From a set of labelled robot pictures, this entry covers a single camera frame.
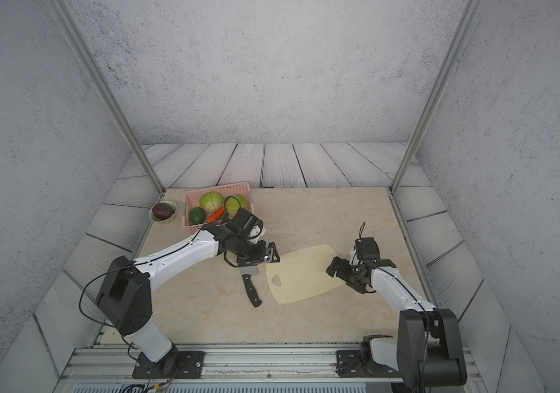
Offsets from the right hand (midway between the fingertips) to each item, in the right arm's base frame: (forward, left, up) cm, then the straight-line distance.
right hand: (339, 274), depth 87 cm
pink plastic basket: (+35, +62, +1) cm, 71 cm away
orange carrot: (+27, +50, -1) cm, 57 cm away
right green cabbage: (+30, +42, +4) cm, 52 cm away
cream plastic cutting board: (+2, +13, -6) cm, 14 cm away
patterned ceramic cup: (+24, +75, +1) cm, 79 cm away
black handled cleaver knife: (+3, +34, -4) cm, 34 cm away
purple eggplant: (+27, +71, +3) cm, 76 cm away
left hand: (0, +22, +8) cm, 24 cm away
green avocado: (+27, +57, 0) cm, 63 cm away
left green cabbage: (+32, +52, +3) cm, 61 cm away
